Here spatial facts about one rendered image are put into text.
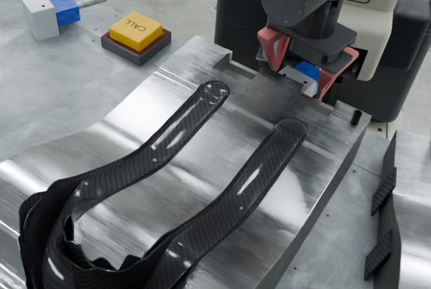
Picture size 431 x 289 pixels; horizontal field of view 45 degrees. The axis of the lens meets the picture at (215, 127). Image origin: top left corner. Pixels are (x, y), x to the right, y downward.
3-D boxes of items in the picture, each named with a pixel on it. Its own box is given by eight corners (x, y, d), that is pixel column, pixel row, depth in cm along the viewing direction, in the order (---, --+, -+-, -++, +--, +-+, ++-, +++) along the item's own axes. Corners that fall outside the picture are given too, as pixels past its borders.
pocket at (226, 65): (228, 71, 73) (230, 50, 70) (261, 86, 71) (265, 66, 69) (210, 88, 70) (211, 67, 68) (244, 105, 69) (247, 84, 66)
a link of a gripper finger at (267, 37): (289, 99, 72) (303, 44, 66) (249, 74, 75) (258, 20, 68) (315, 76, 76) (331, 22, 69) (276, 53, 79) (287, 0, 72)
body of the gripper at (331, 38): (329, 66, 65) (344, 16, 60) (263, 31, 69) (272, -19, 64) (354, 44, 69) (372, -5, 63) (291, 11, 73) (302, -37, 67)
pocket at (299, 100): (297, 104, 69) (302, 82, 67) (333, 121, 68) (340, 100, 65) (281, 123, 67) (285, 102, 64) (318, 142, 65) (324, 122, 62)
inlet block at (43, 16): (101, 4, 91) (97, -24, 87) (113, 18, 88) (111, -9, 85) (26, 25, 86) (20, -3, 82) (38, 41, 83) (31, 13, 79)
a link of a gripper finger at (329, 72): (320, 117, 70) (338, 63, 64) (277, 91, 73) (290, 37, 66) (346, 93, 74) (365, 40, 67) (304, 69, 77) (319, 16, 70)
